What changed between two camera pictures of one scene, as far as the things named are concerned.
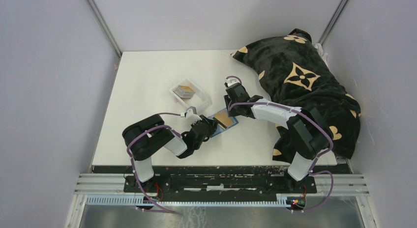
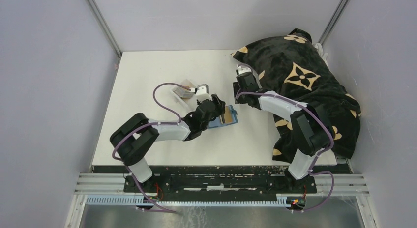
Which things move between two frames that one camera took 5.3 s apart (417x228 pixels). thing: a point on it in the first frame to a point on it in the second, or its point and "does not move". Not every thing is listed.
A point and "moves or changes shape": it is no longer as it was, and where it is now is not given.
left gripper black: (212, 124) to (221, 105)
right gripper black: (233, 113) to (236, 89)
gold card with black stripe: (223, 120) moves or changes shape
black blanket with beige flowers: (292, 71) does not move
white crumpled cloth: (319, 49) does not move
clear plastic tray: (187, 94) does not move
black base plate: (218, 181) does not move
